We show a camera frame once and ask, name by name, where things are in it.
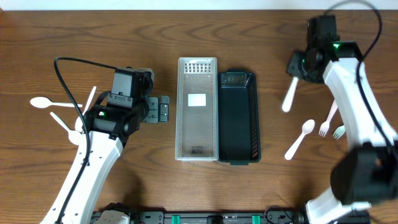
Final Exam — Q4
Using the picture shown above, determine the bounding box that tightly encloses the clear perforated plastic basket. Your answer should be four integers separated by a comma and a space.
175, 57, 218, 161

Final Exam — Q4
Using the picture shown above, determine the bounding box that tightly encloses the white plastic fork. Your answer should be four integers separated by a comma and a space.
318, 100, 338, 137
333, 125, 346, 139
281, 77, 299, 113

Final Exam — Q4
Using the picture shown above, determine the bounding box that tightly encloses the white plastic spoon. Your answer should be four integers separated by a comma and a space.
75, 86, 97, 133
50, 112, 83, 146
30, 96, 74, 108
284, 119, 315, 160

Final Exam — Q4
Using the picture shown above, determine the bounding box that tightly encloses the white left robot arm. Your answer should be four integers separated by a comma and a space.
42, 131, 134, 224

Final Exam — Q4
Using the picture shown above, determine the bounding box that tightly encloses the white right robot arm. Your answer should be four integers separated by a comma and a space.
287, 42, 397, 223

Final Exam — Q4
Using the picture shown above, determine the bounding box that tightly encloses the white plastic spoon upright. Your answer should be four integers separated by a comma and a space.
75, 86, 97, 133

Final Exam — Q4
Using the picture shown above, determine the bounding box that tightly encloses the dark green plastic basket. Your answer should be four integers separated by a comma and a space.
218, 69, 261, 166

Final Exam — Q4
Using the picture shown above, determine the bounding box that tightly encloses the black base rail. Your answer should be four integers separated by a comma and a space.
90, 203, 309, 224

